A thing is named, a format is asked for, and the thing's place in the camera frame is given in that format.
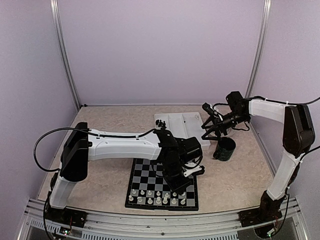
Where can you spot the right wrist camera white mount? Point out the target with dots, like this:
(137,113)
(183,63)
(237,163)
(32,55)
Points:
(212,112)

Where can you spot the white chess pawn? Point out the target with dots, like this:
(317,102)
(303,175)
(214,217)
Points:
(150,200)

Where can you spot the white plastic divided tray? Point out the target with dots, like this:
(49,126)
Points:
(184,125)

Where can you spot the left aluminium frame post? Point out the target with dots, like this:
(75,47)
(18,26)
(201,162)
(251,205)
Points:
(54,5)

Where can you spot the aluminium frame post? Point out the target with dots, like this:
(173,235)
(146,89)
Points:
(260,46)
(54,5)

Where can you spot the white chess rook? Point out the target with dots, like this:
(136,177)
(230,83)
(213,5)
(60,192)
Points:
(165,200)

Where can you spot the right aluminium frame post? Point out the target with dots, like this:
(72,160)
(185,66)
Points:
(260,46)

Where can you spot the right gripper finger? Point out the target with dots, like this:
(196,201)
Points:
(212,133)
(209,122)

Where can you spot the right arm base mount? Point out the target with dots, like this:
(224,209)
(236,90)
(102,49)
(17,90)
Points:
(252,217)

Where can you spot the white chess knight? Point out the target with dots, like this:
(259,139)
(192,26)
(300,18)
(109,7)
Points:
(183,201)

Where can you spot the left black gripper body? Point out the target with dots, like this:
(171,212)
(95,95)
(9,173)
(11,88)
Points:
(174,183)

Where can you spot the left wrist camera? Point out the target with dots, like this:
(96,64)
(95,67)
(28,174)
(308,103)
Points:
(191,169)

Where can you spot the black and silver chessboard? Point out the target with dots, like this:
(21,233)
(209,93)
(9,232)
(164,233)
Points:
(144,176)

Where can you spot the dark green mug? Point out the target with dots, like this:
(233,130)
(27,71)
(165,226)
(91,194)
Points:
(224,149)

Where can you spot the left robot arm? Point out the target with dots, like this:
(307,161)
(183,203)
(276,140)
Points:
(179,157)

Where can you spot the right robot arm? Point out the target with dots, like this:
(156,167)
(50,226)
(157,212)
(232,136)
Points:
(297,138)

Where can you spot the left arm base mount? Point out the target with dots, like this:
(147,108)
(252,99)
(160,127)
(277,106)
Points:
(66,216)

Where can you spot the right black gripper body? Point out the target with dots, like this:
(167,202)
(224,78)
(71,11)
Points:
(219,124)

